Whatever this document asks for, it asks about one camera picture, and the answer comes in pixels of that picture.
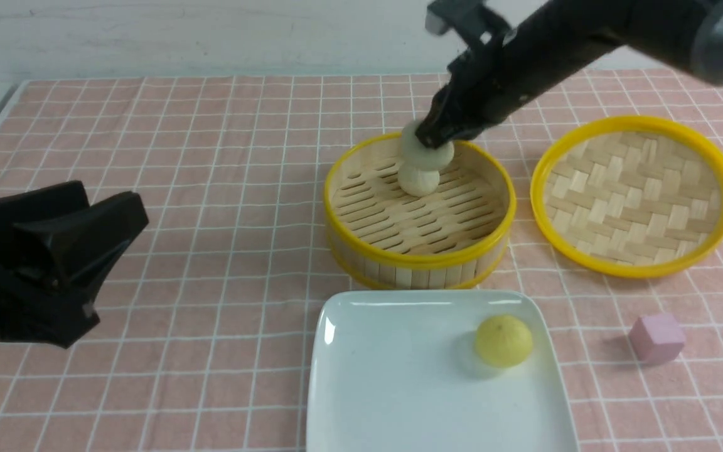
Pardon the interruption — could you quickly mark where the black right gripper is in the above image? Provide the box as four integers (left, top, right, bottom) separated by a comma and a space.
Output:
414, 28, 557, 149

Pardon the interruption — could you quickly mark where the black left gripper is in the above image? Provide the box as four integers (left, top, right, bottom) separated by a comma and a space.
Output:
0, 181, 149, 349

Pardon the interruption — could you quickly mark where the white steamed bun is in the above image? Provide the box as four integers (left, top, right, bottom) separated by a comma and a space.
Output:
398, 164, 440, 197
399, 119, 454, 171

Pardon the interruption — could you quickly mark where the yellow steamed bun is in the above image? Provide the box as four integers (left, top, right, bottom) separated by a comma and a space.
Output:
474, 315, 534, 369

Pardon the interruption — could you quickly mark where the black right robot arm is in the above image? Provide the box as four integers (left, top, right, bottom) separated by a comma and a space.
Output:
415, 1, 723, 149

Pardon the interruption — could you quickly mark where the white square plate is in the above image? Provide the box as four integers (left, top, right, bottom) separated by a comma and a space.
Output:
305, 289, 580, 451

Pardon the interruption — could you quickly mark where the yellow-rimmed bamboo steamer basket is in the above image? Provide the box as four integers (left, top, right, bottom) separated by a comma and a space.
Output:
323, 132, 517, 290

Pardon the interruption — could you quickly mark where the pink checkered tablecloth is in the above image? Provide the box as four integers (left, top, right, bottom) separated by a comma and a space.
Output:
0, 70, 723, 451

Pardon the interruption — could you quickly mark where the yellow-rimmed woven steamer lid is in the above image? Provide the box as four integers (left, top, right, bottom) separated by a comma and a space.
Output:
530, 116, 723, 279

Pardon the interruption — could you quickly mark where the pink cube block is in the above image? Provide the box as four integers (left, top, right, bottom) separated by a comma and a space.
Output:
628, 313, 686, 365

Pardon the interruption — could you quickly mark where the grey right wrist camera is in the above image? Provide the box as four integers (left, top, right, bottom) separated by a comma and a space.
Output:
424, 1, 490, 38

